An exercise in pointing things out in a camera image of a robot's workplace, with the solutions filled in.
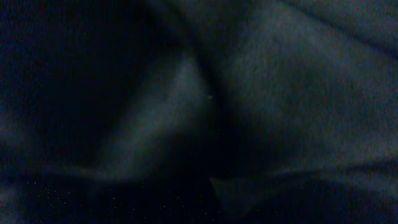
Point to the black garment with tag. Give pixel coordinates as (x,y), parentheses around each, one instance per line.
(198,111)

